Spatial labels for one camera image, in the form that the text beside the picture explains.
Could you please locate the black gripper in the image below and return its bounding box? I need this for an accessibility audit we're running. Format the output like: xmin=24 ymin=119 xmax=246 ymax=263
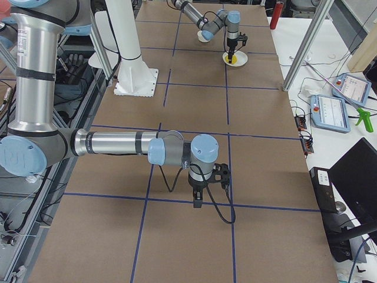
xmin=227 ymin=38 xmax=236 ymax=63
xmin=188 ymin=176 xmax=209 ymax=208

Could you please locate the yellow lemon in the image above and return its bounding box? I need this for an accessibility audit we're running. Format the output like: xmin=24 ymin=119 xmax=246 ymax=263
xmin=225 ymin=56 xmax=237 ymax=65

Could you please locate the white round plate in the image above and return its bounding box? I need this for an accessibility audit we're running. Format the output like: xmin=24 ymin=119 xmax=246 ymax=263
xmin=222 ymin=51 xmax=248 ymax=67

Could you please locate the white round bowl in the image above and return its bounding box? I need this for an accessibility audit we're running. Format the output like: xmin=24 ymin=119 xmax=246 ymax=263
xmin=197 ymin=31 xmax=214 ymax=43

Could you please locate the red cylinder tube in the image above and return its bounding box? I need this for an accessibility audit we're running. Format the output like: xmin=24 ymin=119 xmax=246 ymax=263
xmin=270 ymin=1 xmax=284 ymax=30

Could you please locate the orange black electronics board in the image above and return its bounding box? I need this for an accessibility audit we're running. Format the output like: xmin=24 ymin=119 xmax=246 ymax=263
xmin=294 ymin=115 xmax=307 ymax=131
xmin=300 ymin=136 xmax=314 ymax=156

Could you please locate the near blue teach pendant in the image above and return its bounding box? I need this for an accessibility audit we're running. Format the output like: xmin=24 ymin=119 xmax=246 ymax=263
xmin=310 ymin=95 xmax=350 ymax=133

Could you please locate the blue teach pendant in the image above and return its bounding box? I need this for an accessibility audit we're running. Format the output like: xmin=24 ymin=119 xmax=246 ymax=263
xmin=335 ymin=74 xmax=372 ymax=107
xmin=310 ymin=95 xmax=350 ymax=133

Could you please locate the far blue teach pendant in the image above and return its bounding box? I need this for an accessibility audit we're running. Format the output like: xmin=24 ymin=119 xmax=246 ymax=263
xmin=335 ymin=74 xmax=372 ymax=107

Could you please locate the black desktop box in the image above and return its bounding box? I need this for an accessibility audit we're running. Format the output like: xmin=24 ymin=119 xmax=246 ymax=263
xmin=309 ymin=167 xmax=367 ymax=263

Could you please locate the silver green reacher grabber tool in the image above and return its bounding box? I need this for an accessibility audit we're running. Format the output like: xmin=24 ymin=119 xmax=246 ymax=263
xmin=303 ymin=60 xmax=373 ymax=133

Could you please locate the black computer monitor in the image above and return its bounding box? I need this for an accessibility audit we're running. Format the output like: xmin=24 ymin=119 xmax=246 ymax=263
xmin=329 ymin=137 xmax=376 ymax=242

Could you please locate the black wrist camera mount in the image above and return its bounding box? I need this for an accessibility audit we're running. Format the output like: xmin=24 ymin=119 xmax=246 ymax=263
xmin=210 ymin=163 xmax=231 ymax=192
xmin=237 ymin=32 xmax=248 ymax=48

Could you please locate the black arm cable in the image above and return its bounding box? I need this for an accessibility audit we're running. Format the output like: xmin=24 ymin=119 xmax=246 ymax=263
xmin=158 ymin=164 xmax=236 ymax=225
xmin=197 ymin=11 xmax=220 ymax=30

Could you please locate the aluminium frame post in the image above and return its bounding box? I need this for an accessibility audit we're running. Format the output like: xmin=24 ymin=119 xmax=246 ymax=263
xmin=282 ymin=0 xmax=334 ymax=91

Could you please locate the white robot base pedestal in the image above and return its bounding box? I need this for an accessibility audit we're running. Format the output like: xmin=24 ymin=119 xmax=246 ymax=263
xmin=95 ymin=1 xmax=158 ymax=97

